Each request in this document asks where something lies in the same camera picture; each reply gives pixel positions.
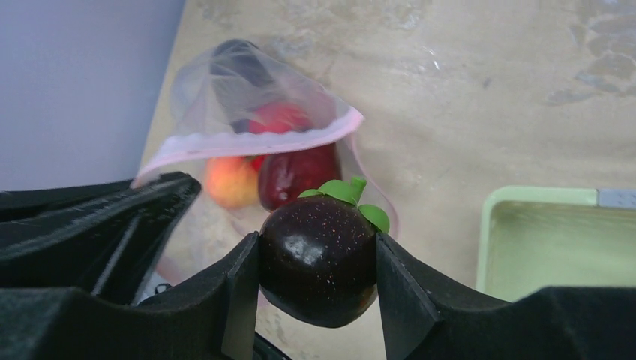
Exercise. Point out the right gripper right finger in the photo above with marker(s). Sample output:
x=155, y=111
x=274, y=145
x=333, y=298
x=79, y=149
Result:
x=427, y=315

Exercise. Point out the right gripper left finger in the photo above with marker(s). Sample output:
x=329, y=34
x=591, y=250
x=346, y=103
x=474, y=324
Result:
x=211, y=315

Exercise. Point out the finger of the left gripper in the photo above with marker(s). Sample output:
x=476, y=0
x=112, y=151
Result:
x=105, y=239

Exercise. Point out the dark purple plum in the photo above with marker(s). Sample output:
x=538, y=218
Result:
x=318, y=254

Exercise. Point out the green plastic basket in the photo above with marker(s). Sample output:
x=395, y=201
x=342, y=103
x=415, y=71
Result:
x=534, y=237

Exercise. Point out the peach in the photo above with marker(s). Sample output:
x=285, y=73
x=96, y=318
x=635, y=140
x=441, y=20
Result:
x=232, y=182

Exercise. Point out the dark red apple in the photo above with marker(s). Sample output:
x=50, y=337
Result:
x=283, y=176

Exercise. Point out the clear pink zip bag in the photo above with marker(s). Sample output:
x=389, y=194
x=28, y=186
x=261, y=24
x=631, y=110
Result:
x=201, y=132

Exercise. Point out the red tomato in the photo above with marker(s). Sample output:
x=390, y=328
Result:
x=279, y=118

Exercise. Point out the purple eggplant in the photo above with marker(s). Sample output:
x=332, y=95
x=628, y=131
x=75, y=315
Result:
x=240, y=81

